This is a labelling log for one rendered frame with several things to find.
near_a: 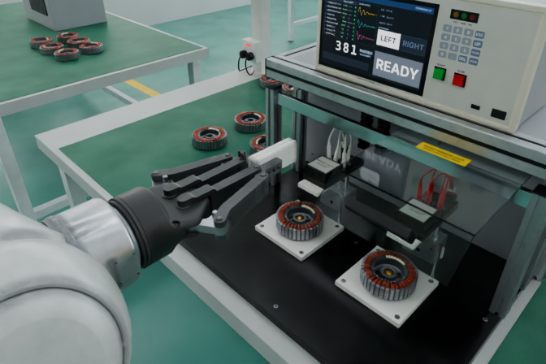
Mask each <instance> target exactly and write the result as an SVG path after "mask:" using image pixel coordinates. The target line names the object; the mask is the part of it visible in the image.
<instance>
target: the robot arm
mask: <svg viewBox="0 0 546 364"><path fill-rule="evenodd" d="M296 156H297V142H296V141H295V140H292V139H291V138H287V139H284V140H282V141H280V142H278V143H276V144H274V145H272V146H270V147H268V148H266V149H264V150H259V151H257V152H255V153H253V154H251V155H249V156H247V157H246V152H245V151H243V150H241V151H238V157H237V158H233V157H232V154H231V153H225V154H220V155H217V156H214V157H211V158H206V159H202V160H200V161H196V162H192V163H189V164H186V165H183V166H180V167H175V168H172V169H165V170H157V171H152V172H151V173H150V174H151V180H152V185H153V186H152V187H150V188H144V187H136V188H133V189H131V190H129V191H127V192H125V193H122V194H120V195H118V196H116V197H113V198H111V199H110V200H109V201H108V203H107V202H106V201H104V200H102V199H101V198H93V199H91V200H89V201H86V202H84V203H82V204H79V205H78V206H74V207H72V208H71V209H69V210H65V211H64V212H61V213H59V214H57V215H54V216H53V215H51V216H50V217H47V218H45V219H44V220H43V221H41V222H37V221H35V220H33V219H30V218H29V217H27V216H25V215H23V214H21V213H19V212H17V211H15V210H12V209H11V208H9V207H8V206H5V205H3V204H2V203H0V364H130V363H131V356H132V324H131V319H130V316H129V313H128V308H127V304H126V302H125V300H124V296H123V294H122V293H121V291H122V290H124V289H125V288H127V287H129V286H131V285H132V284H134V283H136V282H137V281H138V280H139V278H140V277H141V268H143V269H144V268H146V267H148V266H150V265H152V264H154V263H155V262H157V261H159V260H160V259H162V258H165V257H166V256H167V255H169V254H171V253H172V252H173V250H174V249H175V247H176V246H177V245H178V244H179V243H180V242H181V241H182V240H184V239H188V238H193V237H195V236H198V235H199V234H200V233H201V232H204V233H210V234H214V236H215V239H216V240H217V241H219V242H222V241H225V240H226V239H227V238H228V235H229V233H230V231H231V229H232V227H233V226H234V225H235V224H237V223H238V222H239V221H240V220H241V219H242V218H243V217H244V216H245V215H247V214H248V213H249V212H250V211H251V210H252V209H253V208H254V207H255V206H256V205H257V204H258V203H259V202H260V201H261V200H262V199H263V198H264V197H265V196H266V195H267V194H268V189H269V188H268V178H270V177H272V176H274V175H276V174H277V173H279V172H281V171H282V168H284V167H286V166H288V165H289V164H291V163H294V162H296ZM221 163H223V164H222V165H221Z"/></svg>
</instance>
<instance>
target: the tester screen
mask: <svg viewBox="0 0 546 364"><path fill-rule="evenodd" d="M434 10H435V8H430V7H425V6H417V5H413V4H408V3H403V2H395V1H390V0H324V8H323V36H322V50H321V61H322V62H325V63H329V64H332V65H335V66H337V67H342V68H345V69H348V70H350V71H353V72H358V73H361V74H363V75H366V76H371V77H374V78H376V79H379V80H384V81H387V82H389V83H393V84H395V85H400V86H402V87H406V88H408V89H412V90H416V91H419V90H420V85H421V80H422V76H423V68H424V63H425V58H426V54H427V46H428V41H429V36H430V31H431V23H432V19H433V14H434ZM378 29H381V30H384V31H389V32H392V33H399V34H402V35H406V36H410V37H416V38H420V39H423V40H427V45H426V49H425V54H424V57H423V56H420V55H416V54H411V53H408V52H405V51H401V50H395V49H392V48H388V47H385V46H381V45H376V42H377V35H378ZM335 39H336V40H339V41H345V42H348V43H351V44H354V45H358V51H357V57H356V56H352V55H350V54H345V53H341V52H339V51H335V50H334V49H335ZM376 50H377V51H380V52H383V53H386V54H392V55H395V56H398V57H402V58H405V59H410V60H414V61H417V62H420V63H423V66H422V75H421V80H420V84H419V89H417V88H415V87H411V86H408V85H406V84H401V83H398V82H396V81H393V80H388V79H385V78H383V77H379V76H375V75H372V72H373V65H374V58H375V51H376ZM323 51H327V52H330V53H333V54H338V55H341V56H344V57H347V58H350V59H355V60H358V61H361V62H364V63H369V68H368V71H365V70H362V69H359V68H356V67H352V66H349V65H346V64H343V63H338V62H336V61H332V60H330V59H327V58H323Z"/></svg>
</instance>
